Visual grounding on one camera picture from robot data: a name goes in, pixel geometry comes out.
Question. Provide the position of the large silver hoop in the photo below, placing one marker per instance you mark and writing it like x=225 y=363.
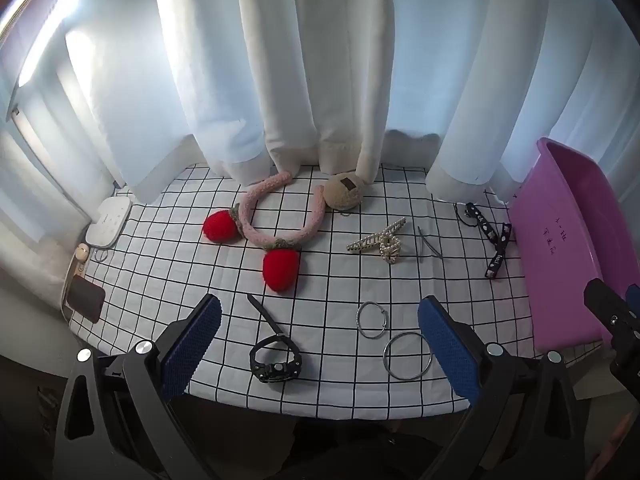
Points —
x=385 y=357

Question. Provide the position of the white sheer curtain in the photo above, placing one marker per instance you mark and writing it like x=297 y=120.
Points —
x=125 y=85

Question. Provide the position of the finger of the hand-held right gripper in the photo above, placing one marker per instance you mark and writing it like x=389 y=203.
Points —
x=605 y=302
x=634 y=296

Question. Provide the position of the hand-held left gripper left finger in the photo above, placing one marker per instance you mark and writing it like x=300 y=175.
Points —
x=192 y=345

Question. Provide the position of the black wrist watch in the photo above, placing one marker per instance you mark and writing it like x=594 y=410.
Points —
x=275 y=367

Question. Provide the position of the small silver hoop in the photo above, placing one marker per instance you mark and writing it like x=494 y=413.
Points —
x=358 y=321

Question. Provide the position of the cream thick curtain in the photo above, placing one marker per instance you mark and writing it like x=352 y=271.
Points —
x=325 y=85

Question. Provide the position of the pearl hair claw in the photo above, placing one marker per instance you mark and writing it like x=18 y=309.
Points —
x=385 y=245

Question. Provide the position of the white flat device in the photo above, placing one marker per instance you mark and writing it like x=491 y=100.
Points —
x=107 y=220

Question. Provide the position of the black printed ribbon choker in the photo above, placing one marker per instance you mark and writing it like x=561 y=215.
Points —
x=492 y=247

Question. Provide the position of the thin metal hair clip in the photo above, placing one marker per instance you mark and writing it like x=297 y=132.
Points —
x=429 y=247

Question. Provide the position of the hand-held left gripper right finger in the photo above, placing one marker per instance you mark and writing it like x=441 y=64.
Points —
x=450 y=350

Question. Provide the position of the small beige gadget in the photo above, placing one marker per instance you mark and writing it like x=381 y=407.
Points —
x=82 y=254

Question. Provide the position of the pink strawberry plush headband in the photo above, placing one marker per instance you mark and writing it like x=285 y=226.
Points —
x=310 y=220

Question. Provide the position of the checkered white tablecloth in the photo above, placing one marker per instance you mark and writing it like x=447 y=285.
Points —
x=200 y=280

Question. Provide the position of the pink plastic basin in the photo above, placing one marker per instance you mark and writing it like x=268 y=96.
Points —
x=555 y=260

